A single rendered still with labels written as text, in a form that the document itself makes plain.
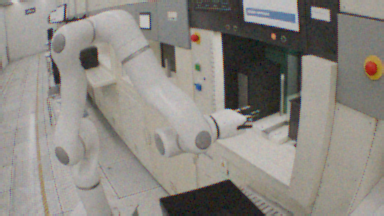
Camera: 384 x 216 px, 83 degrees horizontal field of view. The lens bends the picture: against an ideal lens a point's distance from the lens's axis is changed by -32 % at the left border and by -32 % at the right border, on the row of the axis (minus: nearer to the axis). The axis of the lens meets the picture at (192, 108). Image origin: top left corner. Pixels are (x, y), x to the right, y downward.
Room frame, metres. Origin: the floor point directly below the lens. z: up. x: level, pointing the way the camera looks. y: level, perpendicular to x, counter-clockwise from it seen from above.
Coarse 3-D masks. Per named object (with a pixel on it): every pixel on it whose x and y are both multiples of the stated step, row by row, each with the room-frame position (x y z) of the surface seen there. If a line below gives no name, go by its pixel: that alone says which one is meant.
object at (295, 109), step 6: (300, 96) 1.19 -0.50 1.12; (294, 102) 1.12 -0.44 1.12; (300, 102) 1.18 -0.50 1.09; (294, 108) 1.12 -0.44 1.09; (300, 108) 1.09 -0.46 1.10; (294, 114) 1.12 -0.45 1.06; (294, 120) 1.12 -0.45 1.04; (288, 126) 1.15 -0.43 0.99; (294, 126) 1.11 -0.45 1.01; (288, 132) 1.14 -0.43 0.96; (294, 132) 1.11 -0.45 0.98; (294, 138) 1.10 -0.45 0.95
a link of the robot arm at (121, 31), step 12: (108, 12) 0.79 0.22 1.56; (120, 12) 0.78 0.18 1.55; (96, 24) 0.80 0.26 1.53; (108, 24) 0.76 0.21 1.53; (120, 24) 0.75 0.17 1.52; (132, 24) 0.77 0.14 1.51; (96, 36) 0.86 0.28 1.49; (108, 36) 0.76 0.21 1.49; (120, 36) 0.75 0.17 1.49; (132, 36) 0.75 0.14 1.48; (120, 48) 0.75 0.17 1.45; (132, 48) 0.74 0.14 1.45; (120, 60) 0.76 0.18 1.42
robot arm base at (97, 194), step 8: (80, 192) 0.81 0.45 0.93; (88, 192) 0.80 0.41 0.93; (96, 192) 0.82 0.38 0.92; (104, 192) 0.87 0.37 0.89; (88, 200) 0.80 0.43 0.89; (96, 200) 0.81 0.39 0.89; (104, 200) 0.84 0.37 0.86; (88, 208) 0.80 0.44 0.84; (96, 208) 0.80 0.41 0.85; (104, 208) 0.83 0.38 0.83; (112, 208) 0.90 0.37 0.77
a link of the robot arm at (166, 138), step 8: (160, 128) 0.73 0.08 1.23; (168, 128) 0.73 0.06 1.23; (160, 136) 0.71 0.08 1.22; (168, 136) 0.71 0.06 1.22; (176, 136) 0.71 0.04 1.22; (160, 144) 0.71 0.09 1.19; (168, 144) 0.69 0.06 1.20; (176, 144) 0.70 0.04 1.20; (160, 152) 0.72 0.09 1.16; (168, 152) 0.69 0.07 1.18; (176, 152) 0.70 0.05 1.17; (184, 152) 0.70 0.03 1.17
